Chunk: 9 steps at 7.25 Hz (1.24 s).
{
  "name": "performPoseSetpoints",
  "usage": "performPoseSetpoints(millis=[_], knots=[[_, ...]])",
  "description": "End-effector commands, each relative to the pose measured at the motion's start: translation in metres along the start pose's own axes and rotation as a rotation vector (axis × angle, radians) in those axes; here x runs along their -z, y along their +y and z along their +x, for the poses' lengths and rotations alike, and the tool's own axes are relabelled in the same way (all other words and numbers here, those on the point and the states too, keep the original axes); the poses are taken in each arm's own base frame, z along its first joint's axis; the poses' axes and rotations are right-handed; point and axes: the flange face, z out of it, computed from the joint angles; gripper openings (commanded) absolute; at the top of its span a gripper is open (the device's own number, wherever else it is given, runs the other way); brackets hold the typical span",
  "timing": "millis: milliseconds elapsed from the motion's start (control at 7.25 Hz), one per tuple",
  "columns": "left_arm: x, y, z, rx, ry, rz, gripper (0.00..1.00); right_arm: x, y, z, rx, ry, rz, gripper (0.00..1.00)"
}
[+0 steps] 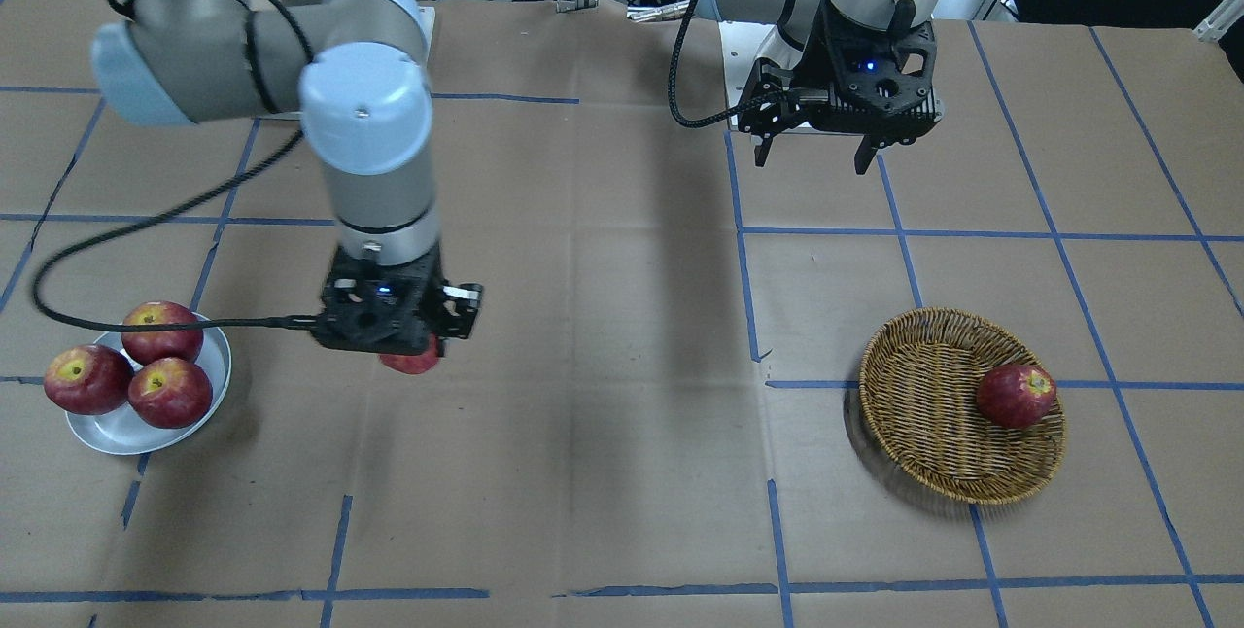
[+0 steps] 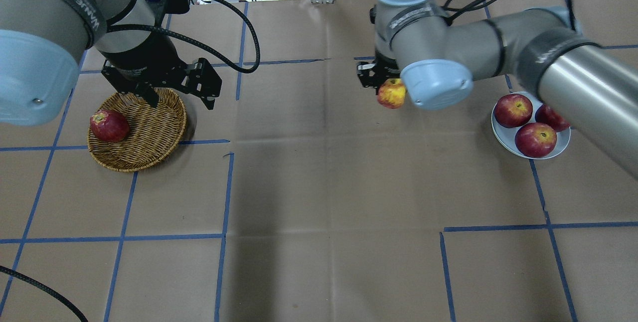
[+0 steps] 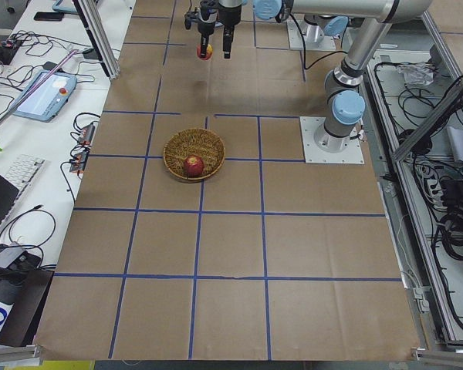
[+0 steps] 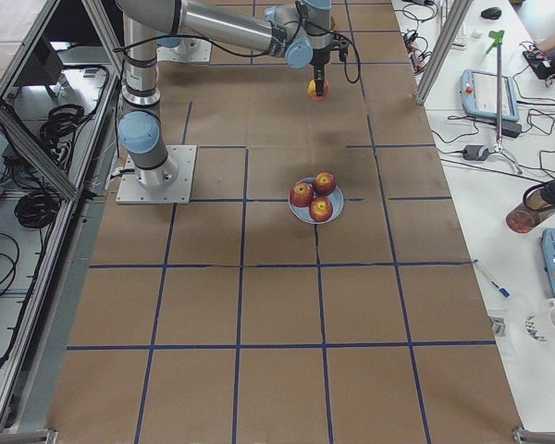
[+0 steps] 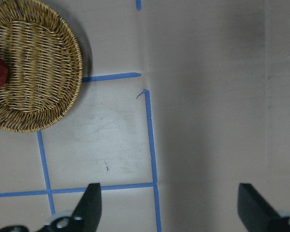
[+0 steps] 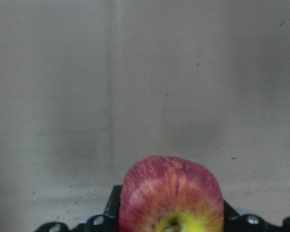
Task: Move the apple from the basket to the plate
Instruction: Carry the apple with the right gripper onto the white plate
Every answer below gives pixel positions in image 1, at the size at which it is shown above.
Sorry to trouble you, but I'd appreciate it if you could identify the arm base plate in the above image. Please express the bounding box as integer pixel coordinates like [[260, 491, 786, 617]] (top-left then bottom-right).
[[414, 5, 435, 58], [718, 21, 802, 107]]

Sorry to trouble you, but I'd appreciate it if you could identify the dark red apple in basket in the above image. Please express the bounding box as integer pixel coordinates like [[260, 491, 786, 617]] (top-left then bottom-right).
[[977, 363, 1057, 430]]

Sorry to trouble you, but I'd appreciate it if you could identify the woven wicker basket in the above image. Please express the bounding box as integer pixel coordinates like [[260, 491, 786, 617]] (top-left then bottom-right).
[[858, 306, 1067, 506]]

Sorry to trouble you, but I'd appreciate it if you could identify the light blue plate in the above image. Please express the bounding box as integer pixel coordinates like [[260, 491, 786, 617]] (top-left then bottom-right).
[[63, 311, 233, 456]]

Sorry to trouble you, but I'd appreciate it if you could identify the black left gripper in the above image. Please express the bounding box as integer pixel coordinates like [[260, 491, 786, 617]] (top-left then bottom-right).
[[738, 0, 945, 175]]

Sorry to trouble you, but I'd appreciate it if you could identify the red yellow apple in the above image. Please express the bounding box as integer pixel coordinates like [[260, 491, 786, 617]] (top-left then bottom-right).
[[378, 335, 442, 376]]

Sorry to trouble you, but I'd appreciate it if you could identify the black braided left gripper cable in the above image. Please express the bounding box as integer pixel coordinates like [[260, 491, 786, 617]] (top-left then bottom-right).
[[668, 0, 797, 131]]

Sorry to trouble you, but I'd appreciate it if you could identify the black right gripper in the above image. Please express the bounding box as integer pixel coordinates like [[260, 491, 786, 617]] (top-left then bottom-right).
[[311, 244, 484, 354]]

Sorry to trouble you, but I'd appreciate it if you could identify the black braided right gripper cable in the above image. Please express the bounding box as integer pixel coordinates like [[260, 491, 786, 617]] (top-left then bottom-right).
[[31, 0, 322, 333]]

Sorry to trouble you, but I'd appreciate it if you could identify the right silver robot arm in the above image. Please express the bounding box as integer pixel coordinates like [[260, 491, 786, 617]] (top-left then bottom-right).
[[90, 0, 483, 354]]

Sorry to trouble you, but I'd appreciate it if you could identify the red apple on plate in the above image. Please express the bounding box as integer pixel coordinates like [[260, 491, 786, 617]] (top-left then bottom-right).
[[127, 358, 213, 430], [121, 300, 204, 366], [44, 344, 134, 417]]

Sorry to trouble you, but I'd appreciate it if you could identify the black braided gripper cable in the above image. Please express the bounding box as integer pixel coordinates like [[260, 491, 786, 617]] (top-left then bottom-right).
[[668, 0, 797, 131], [31, 0, 322, 333]]

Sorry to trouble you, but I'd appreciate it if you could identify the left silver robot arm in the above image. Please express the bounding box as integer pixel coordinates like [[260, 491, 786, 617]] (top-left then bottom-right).
[[667, 0, 945, 173]]

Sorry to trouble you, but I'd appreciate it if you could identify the red apple on plate back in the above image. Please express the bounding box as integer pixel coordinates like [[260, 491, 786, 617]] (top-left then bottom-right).
[[121, 300, 204, 366]]

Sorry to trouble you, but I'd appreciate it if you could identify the red apple on plate front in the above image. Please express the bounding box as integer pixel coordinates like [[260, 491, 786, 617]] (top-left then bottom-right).
[[127, 358, 213, 430]]

